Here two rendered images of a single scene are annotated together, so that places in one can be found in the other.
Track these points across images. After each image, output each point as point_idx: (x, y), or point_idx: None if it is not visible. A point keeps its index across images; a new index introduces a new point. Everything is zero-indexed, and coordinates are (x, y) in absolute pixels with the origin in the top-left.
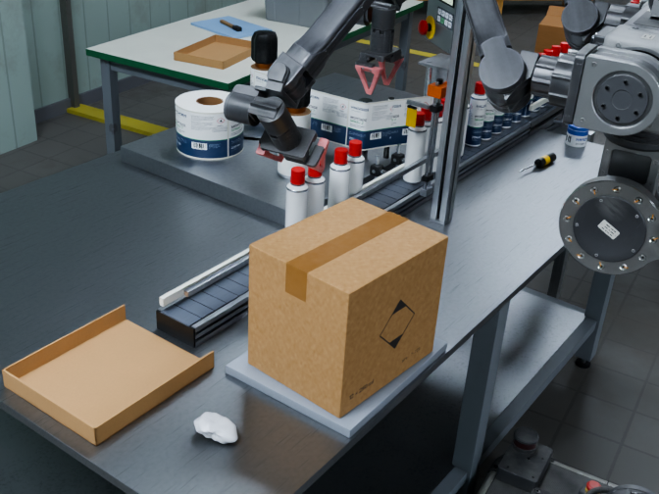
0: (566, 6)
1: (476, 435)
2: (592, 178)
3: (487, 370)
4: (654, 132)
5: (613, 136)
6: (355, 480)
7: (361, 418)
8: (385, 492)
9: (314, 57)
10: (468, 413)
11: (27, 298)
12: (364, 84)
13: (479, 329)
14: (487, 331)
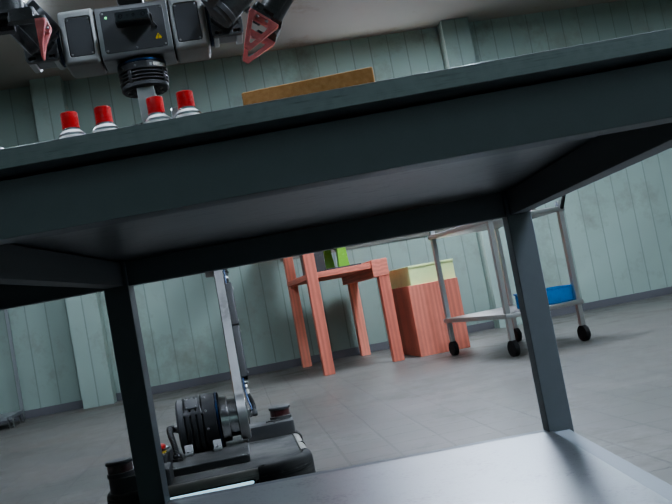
0: (41, 8)
1: (160, 443)
2: (172, 109)
3: (145, 355)
4: (210, 57)
5: (163, 80)
6: (251, 503)
7: None
8: (248, 495)
9: None
10: (153, 421)
11: None
12: (43, 46)
13: (134, 313)
14: (136, 311)
